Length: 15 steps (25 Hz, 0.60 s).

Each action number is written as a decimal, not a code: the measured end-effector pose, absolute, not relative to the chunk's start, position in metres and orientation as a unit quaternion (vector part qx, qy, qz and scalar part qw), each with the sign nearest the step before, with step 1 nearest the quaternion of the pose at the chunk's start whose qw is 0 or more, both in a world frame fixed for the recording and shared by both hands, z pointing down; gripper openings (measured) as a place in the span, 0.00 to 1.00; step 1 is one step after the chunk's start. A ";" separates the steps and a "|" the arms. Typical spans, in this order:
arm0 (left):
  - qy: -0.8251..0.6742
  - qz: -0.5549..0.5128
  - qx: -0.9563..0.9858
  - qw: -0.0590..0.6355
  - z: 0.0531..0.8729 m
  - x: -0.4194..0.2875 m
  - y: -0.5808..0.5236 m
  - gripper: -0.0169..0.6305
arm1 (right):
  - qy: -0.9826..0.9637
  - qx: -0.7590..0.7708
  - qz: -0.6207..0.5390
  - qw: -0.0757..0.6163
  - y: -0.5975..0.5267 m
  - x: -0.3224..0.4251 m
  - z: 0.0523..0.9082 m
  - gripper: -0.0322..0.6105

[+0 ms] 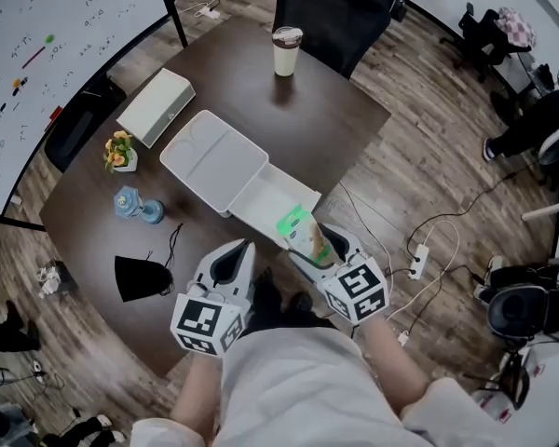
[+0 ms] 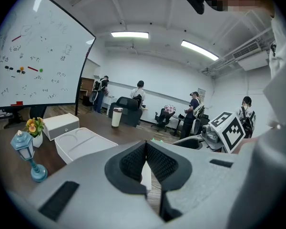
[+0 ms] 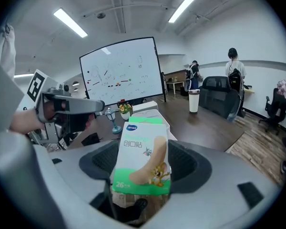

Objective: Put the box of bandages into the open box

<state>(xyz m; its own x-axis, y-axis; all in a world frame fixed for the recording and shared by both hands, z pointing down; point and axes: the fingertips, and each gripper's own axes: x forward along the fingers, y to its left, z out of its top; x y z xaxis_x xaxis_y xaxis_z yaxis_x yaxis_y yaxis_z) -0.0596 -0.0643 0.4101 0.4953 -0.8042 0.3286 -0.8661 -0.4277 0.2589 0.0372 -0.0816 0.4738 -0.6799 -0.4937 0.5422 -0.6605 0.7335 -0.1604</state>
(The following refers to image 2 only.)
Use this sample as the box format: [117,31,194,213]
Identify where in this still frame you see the black swivel chair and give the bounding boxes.
[151,107,176,132]

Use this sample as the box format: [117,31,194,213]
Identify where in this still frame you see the wooden cabinet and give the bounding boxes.
[81,77,96,98]

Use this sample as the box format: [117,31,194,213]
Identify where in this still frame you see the large whiteboard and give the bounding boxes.
[0,0,97,111]

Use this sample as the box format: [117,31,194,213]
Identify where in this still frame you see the white rectangular lidded box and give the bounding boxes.
[42,113,80,142]

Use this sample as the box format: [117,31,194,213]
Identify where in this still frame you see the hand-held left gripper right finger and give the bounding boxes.
[146,141,251,229]

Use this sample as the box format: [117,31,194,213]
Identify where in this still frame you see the white box with lid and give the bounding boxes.
[54,127,152,191]

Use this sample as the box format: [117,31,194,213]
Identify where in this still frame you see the ceiling air conditioner unit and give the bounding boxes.
[232,41,270,72]

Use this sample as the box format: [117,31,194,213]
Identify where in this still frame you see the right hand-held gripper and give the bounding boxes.
[173,112,246,154]

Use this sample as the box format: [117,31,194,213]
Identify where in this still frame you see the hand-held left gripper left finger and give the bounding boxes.
[11,141,167,229]

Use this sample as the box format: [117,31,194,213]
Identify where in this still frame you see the ceiling light bar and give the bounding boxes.
[110,31,149,39]
[181,40,220,62]

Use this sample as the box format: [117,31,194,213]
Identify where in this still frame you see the pink checkered cloth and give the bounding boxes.
[163,104,177,115]

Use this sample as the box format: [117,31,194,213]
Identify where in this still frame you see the person's right forearm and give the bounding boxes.
[237,137,262,154]

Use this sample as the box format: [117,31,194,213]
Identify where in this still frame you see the black head-worn camera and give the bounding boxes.
[185,0,205,15]

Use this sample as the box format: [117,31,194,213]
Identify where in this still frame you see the potted orange flowers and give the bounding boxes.
[23,117,45,148]

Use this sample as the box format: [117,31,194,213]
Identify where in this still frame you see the white lidded travel cup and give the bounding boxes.
[111,107,123,128]

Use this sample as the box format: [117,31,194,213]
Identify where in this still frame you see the person's white shirt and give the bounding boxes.
[228,15,286,229]

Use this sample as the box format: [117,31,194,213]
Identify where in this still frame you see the black whiteboard stand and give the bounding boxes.
[2,105,83,129]

